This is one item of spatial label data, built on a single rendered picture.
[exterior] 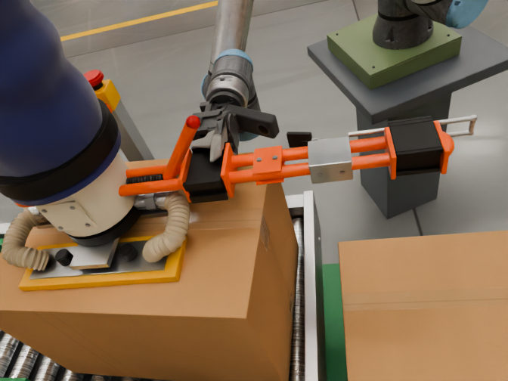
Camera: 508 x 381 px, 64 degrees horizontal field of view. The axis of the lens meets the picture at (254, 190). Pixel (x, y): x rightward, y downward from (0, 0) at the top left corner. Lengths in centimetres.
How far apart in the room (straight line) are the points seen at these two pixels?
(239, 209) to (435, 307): 57
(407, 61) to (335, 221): 85
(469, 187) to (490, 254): 89
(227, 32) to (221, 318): 67
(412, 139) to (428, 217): 130
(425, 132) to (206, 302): 46
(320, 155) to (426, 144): 16
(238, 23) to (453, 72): 71
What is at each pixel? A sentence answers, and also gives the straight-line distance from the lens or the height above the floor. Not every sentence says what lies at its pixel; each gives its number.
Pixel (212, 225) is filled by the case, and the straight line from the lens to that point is 83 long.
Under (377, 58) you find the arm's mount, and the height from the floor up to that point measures 81.
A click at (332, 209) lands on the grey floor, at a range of 200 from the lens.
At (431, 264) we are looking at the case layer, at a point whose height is 54.
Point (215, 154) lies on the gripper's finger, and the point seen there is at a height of 112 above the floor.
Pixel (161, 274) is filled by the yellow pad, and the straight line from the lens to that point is 78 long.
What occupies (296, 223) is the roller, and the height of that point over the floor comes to 55.
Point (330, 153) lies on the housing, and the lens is 69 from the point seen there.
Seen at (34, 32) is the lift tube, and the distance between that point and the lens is 66.
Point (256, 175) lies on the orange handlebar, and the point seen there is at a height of 108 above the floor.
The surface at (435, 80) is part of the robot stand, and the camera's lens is 142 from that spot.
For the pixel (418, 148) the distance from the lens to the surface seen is 68.
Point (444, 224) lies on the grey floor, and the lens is 196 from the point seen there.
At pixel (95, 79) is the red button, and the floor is 103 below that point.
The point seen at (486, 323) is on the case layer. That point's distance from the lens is 115.
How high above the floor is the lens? 157
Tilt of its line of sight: 46 degrees down
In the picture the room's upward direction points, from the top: 20 degrees counter-clockwise
